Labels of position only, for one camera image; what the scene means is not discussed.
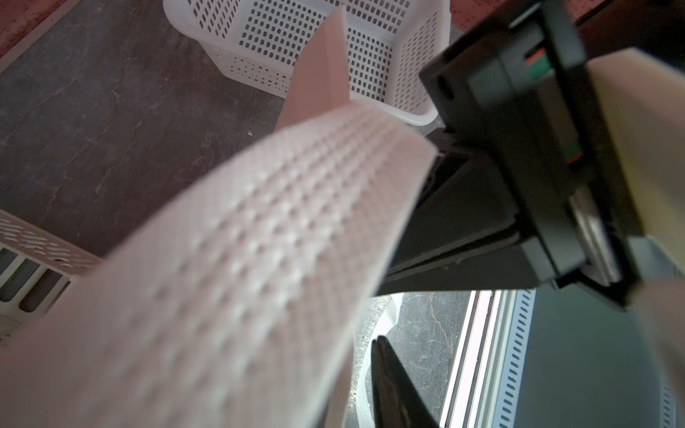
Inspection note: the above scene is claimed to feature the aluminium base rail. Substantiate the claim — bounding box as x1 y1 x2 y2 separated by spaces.
439 290 536 427

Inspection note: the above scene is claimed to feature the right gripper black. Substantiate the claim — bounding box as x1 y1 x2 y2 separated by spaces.
376 0 685 311

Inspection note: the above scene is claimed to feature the white desktop file organizer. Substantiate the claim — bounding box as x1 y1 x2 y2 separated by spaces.
1 210 101 348

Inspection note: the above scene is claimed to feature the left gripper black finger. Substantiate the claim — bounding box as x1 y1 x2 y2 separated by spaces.
370 336 438 428

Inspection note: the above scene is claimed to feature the white perforated plastic basket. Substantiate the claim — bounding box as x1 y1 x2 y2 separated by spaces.
163 0 451 126

